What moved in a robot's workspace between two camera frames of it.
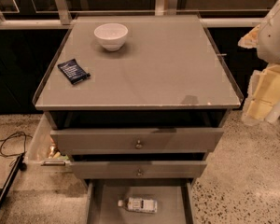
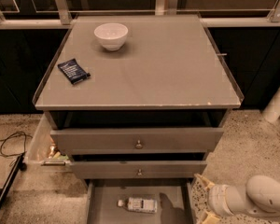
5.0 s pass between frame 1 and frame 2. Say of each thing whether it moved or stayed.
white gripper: moved
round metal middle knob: stayed
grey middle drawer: stayed
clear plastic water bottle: stayed
